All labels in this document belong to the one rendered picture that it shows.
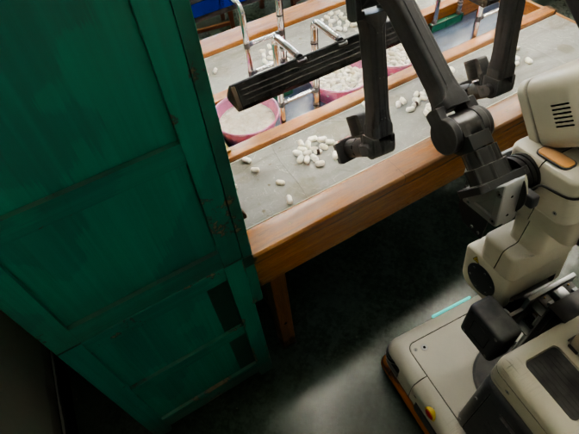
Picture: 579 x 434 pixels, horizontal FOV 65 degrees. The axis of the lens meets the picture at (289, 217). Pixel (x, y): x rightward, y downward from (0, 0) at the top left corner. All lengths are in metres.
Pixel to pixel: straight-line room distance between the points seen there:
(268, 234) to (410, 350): 0.70
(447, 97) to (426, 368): 1.04
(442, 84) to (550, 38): 1.43
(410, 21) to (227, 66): 1.24
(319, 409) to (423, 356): 0.48
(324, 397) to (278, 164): 0.95
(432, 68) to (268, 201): 0.74
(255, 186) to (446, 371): 0.92
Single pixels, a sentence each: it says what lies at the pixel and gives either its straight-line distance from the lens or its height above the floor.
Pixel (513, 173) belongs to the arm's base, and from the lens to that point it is 0.99.
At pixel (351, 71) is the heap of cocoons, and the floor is 0.74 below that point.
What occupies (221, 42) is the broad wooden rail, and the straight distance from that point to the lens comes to 2.29.
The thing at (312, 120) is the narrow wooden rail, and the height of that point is 0.76.
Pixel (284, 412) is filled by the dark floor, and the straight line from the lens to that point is 1.97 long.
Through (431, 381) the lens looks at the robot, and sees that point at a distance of 1.74.
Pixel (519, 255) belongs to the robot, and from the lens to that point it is 1.27.
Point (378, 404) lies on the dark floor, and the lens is 1.98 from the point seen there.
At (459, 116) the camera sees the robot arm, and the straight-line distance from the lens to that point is 1.00.
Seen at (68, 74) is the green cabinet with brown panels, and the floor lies 1.50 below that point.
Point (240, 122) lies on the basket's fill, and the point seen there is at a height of 0.74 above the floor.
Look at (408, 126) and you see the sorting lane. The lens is 1.79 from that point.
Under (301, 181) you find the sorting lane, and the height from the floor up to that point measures 0.74.
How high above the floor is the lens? 1.89
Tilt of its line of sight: 51 degrees down
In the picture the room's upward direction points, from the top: 7 degrees counter-clockwise
